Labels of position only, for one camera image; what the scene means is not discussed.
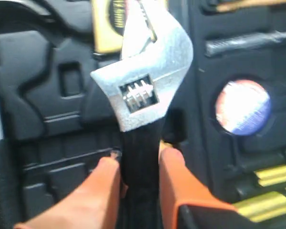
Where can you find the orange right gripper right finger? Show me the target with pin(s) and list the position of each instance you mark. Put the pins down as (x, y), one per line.
(178, 186)

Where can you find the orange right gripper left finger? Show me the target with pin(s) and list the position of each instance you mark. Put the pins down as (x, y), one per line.
(94, 204)

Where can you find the black plastic tool case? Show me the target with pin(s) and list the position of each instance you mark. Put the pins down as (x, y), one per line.
(56, 123)

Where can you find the adjustable wrench black handle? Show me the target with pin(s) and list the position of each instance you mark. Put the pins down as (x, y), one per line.
(156, 55)

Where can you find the yellow black screwdriver upper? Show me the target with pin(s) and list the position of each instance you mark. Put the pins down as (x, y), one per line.
(271, 176)

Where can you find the black electrical tape roll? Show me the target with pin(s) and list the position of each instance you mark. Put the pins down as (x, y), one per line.
(242, 107)

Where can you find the small black precision screwdriver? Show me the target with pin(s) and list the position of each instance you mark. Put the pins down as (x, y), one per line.
(244, 42)

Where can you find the yellow tape measure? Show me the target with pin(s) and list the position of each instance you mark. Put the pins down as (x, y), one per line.
(109, 20)

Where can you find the yellow utility knife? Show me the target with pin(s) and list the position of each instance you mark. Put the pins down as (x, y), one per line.
(240, 4)

